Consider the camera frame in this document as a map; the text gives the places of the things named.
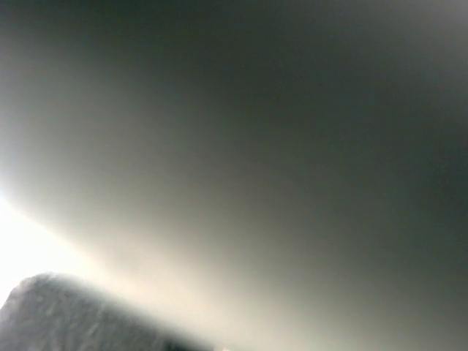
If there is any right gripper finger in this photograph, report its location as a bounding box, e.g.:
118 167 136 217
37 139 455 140
1 273 215 351

